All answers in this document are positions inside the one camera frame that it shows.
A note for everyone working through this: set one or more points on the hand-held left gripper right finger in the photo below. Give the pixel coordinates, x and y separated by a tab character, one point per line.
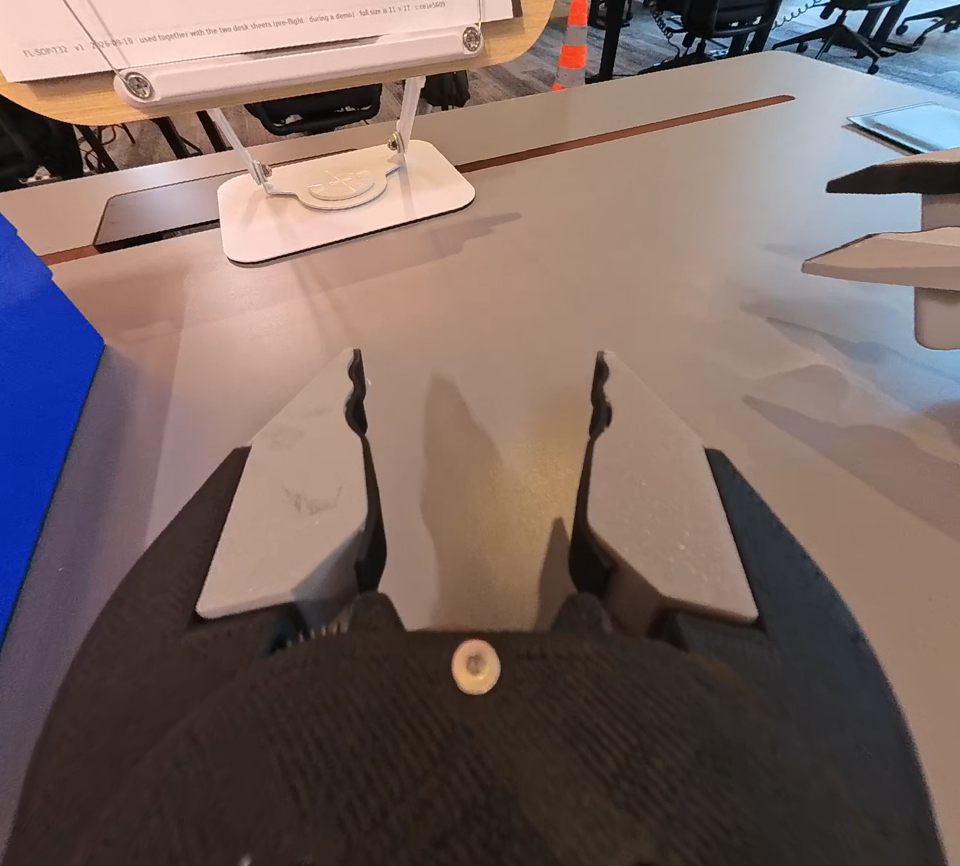
660	521

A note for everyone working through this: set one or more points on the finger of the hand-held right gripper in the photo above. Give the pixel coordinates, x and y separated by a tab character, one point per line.
922	172
900	255

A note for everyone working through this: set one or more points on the orange traffic cone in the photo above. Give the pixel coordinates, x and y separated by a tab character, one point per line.
574	48

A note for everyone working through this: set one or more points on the large blue plastic bin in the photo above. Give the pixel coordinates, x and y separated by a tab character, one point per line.
37	393

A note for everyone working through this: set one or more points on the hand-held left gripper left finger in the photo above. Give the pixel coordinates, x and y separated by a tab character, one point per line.
292	513

